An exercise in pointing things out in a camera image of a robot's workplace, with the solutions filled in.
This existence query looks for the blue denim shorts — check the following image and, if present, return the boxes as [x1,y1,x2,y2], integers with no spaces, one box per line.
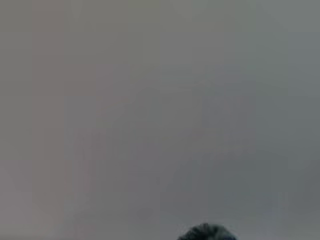
[176,222,238,240]

